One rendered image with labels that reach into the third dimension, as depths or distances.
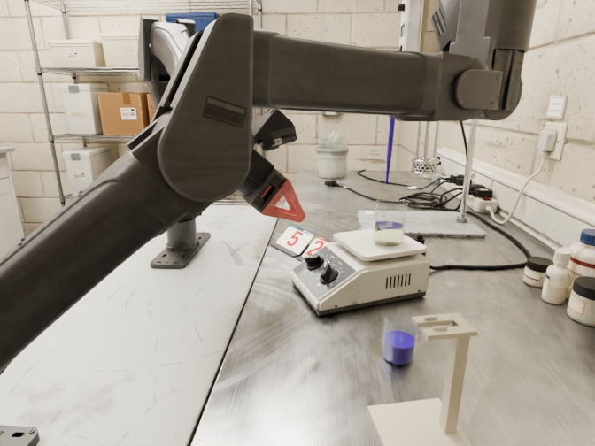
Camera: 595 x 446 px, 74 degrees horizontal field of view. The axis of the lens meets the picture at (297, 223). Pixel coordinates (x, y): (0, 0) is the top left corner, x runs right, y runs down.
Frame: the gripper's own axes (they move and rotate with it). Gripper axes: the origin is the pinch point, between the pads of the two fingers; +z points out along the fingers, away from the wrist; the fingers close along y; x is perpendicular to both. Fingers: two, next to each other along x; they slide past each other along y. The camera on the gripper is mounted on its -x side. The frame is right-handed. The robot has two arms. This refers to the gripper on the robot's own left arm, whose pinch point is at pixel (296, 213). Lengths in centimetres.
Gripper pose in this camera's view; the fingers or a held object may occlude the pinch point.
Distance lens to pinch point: 66.3
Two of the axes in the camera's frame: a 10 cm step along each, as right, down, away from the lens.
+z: 7.1, 5.6, 4.3
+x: -6.2, 7.9, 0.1
